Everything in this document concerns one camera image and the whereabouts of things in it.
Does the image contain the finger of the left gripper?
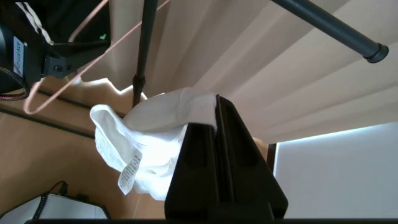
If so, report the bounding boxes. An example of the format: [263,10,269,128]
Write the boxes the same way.
[42,40,112,79]

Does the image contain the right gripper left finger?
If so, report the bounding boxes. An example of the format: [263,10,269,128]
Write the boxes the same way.
[164,123,220,218]

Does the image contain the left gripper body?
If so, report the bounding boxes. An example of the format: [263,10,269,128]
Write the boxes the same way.
[0,23,45,94]

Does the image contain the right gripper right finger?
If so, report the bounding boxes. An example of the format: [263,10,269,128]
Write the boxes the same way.
[216,95,289,218]

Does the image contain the white garment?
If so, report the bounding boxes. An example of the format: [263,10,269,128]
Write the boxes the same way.
[90,86,218,202]

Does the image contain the pink clothes hanger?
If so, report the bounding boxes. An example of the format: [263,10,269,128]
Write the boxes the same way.
[23,0,171,115]

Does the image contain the beige curtain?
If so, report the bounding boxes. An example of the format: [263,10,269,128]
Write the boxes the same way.
[77,0,398,144]

